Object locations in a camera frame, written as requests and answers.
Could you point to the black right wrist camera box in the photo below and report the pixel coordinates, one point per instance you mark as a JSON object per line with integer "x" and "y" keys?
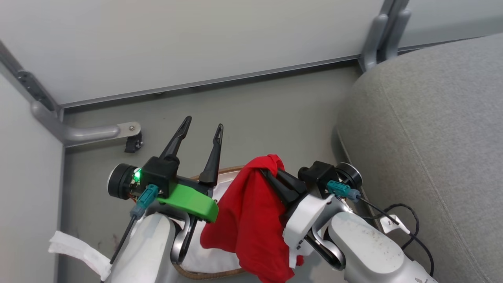
{"x": 317, "y": 175}

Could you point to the grey partition corner post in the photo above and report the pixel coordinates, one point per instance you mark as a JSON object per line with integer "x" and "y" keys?
{"x": 29, "y": 84}

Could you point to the white cloth strip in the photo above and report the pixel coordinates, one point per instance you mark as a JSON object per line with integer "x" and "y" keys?
{"x": 78, "y": 248}

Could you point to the grey curved partition foot bracket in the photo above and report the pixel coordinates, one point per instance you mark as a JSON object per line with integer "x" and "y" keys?
{"x": 86, "y": 133}

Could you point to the grey fabric sofa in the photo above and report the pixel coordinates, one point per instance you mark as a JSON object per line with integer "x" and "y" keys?
{"x": 432, "y": 137}

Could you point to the grey metal partition base rail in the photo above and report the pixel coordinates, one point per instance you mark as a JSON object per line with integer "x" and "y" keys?
{"x": 204, "y": 81}

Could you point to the black rubber foot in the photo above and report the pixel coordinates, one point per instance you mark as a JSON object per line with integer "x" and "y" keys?
{"x": 133, "y": 144}

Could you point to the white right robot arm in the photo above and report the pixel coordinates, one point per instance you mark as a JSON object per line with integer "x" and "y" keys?
{"x": 365, "y": 251}

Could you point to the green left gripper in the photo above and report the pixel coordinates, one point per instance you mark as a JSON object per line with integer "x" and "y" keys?
{"x": 188, "y": 200}

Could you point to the red clothing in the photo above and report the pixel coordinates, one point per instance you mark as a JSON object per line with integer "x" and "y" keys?
{"x": 243, "y": 220}

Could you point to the white laundry basket brown rim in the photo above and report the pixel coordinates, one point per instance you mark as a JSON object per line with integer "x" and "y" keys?
{"x": 212, "y": 261}

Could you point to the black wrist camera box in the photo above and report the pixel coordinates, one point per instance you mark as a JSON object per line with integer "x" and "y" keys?
{"x": 159, "y": 173}
{"x": 317, "y": 175}

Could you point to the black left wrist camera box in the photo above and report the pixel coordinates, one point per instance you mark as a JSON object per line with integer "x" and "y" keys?
{"x": 159, "y": 173}

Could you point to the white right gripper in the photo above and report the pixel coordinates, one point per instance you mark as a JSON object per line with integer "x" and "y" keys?
{"x": 304, "y": 220}

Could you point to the grey double partition foot bracket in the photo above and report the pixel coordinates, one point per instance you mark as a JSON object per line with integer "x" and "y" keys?
{"x": 383, "y": 35}

